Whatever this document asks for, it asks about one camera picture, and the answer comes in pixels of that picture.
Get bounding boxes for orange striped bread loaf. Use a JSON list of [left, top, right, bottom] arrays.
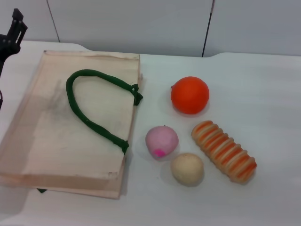
[[190, 120, 258, 183]]

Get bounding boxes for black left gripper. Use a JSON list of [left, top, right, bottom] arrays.
[[0, 8, 28, 80]]

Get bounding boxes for pink peach bun toy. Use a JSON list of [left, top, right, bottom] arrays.
[[145, 125, 179, 161]]

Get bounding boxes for cream tote bag green handles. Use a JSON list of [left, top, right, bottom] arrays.
[[0, 49, 144, 201]]

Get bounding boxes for orange toy fruit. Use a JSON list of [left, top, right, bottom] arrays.
[[170, 76, 210, 115]]

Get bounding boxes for beige round potato toy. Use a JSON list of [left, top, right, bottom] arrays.
[[170, 153, 205, 187]]

